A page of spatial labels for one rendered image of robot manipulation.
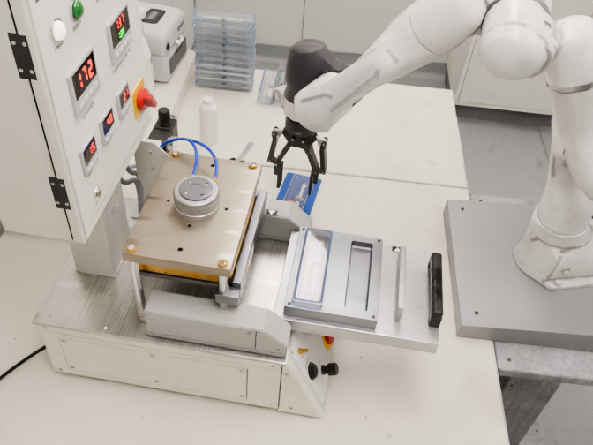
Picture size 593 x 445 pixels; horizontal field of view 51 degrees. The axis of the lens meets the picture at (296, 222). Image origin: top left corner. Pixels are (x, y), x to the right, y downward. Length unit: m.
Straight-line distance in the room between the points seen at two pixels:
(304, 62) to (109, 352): 0.70
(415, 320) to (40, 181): 0.66
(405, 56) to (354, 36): 2.42
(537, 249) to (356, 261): 0.47
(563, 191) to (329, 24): 2.37
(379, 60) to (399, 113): 0.85
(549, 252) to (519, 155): 1.85
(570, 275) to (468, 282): 0.23
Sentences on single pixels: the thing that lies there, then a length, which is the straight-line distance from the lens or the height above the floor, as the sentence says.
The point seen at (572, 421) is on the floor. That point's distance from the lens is 2.36.
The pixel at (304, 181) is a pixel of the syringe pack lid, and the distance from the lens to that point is 1.67.
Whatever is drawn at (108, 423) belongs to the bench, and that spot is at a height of 0.75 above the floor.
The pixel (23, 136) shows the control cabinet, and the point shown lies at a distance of 0.90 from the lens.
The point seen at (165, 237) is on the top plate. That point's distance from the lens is 1.05.
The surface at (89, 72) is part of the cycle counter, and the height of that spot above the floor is 1.39.
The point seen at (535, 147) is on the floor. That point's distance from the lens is 3.40.
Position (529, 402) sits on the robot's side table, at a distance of 1.97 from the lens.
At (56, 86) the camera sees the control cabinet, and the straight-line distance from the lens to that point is 0.85.
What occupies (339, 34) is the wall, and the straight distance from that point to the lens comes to 3.59.
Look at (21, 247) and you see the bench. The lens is 1.60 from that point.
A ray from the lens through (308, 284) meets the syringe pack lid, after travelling 1.12.
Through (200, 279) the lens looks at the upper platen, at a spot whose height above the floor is 1.03.
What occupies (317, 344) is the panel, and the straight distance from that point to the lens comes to 1.26.
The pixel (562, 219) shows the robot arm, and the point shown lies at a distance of 1.42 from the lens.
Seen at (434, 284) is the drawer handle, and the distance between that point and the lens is 1.16.
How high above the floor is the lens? 1.86
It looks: 45 degrees down
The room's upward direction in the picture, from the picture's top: 5 degrees clockwise
